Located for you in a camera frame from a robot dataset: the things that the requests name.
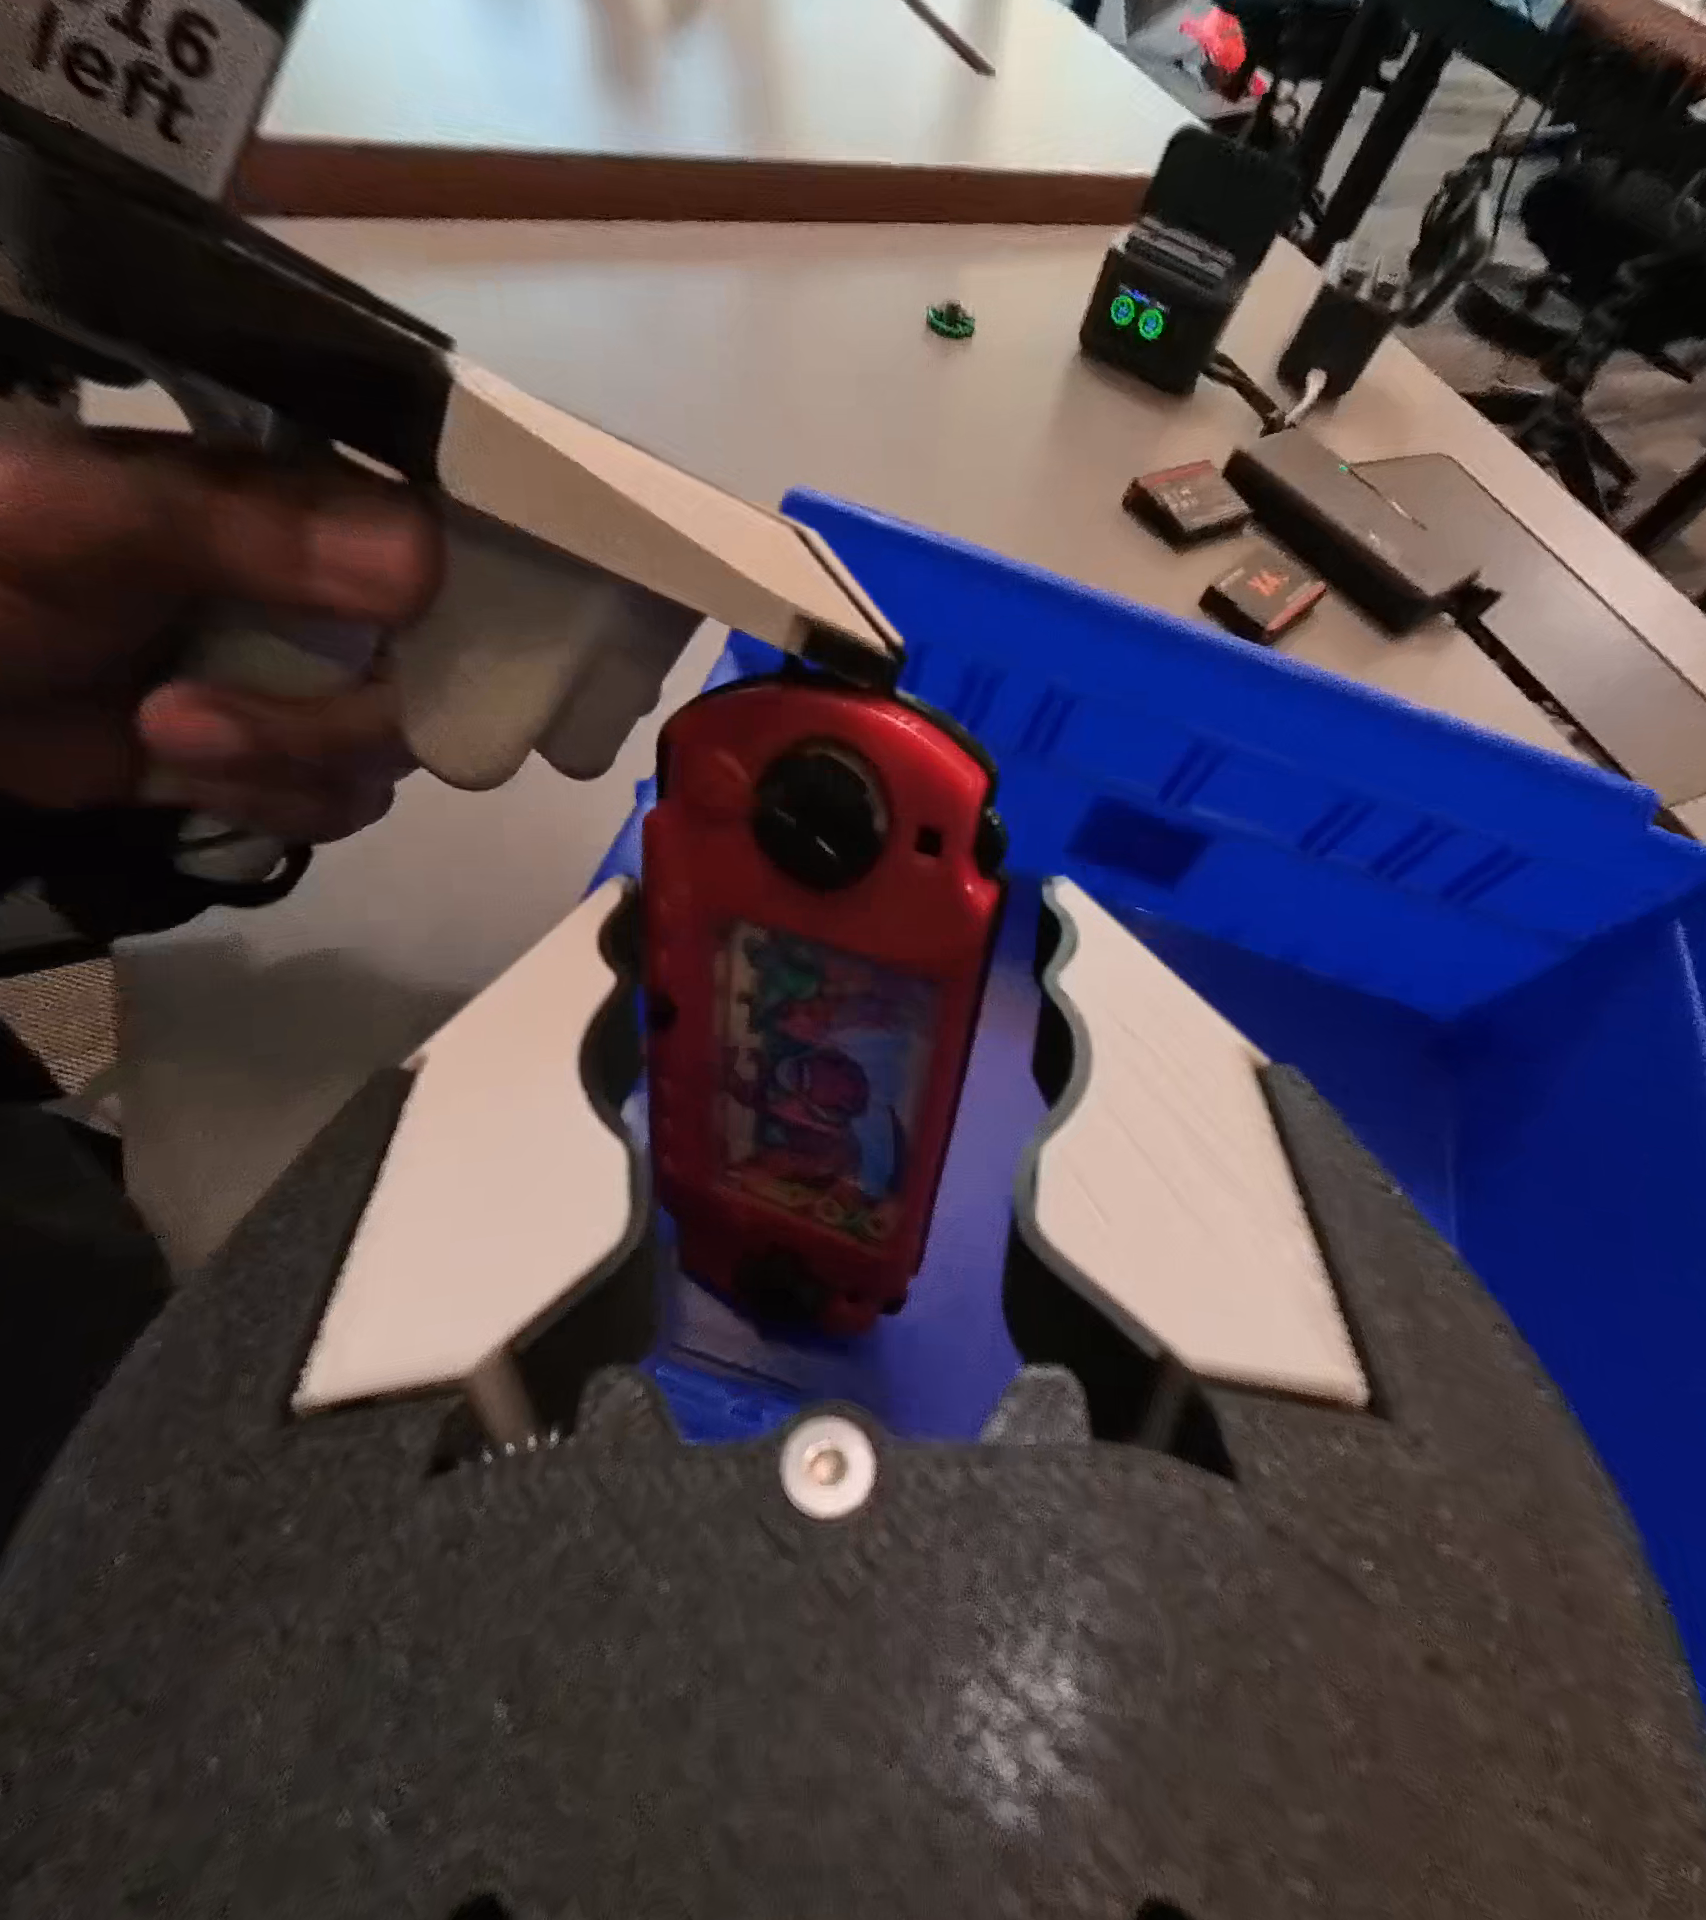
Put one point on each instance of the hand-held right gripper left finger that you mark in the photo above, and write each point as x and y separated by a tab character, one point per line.
495	1199

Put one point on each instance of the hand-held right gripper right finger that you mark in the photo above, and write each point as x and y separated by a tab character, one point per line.
1183	1199

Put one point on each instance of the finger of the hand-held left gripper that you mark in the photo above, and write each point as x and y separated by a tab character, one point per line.
854	592
598	495

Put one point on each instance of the red handheld game toy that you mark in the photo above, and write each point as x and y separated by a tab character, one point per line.
824	1052

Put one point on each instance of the blue plastic bin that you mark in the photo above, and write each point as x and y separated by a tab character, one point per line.
1619	1199

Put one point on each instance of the person's left hand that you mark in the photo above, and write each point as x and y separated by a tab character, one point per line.
42	602

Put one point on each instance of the small green fidget toy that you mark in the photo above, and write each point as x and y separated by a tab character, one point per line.
949	320

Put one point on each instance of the black red battery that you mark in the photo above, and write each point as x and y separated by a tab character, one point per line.
1186	502
1261	595

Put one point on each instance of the black charging case green lights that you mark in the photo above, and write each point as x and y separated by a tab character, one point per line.
1168	300

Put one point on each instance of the black flat power hub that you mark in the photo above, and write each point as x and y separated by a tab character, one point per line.
1348	525

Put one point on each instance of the small black charger dock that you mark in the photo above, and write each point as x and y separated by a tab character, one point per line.
1333	337

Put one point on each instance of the dark desk flap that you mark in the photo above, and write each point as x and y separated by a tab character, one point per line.
1602	660

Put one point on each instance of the black office chair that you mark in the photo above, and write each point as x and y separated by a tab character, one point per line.
1648	240

